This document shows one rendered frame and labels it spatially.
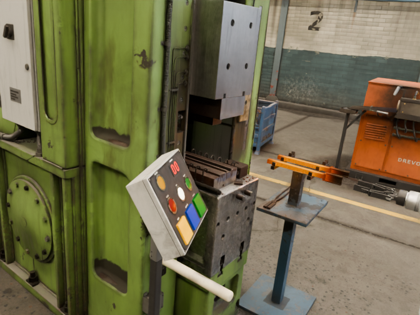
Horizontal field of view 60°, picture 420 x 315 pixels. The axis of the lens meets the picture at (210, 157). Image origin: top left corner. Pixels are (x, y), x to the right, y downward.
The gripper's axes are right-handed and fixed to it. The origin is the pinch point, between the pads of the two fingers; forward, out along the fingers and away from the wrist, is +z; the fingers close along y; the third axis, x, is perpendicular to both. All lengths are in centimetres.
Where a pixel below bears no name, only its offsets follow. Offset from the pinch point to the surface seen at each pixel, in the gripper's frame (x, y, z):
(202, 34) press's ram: 64, -52, 67
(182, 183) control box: 12, -86, 46
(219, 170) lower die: 1, -38, 60
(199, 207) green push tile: 3, -81, 41
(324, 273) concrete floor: -98, 66, 22
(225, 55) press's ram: 57, -48, 57
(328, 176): 0.7, -1.1, 16.6
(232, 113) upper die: 31, -38, 57
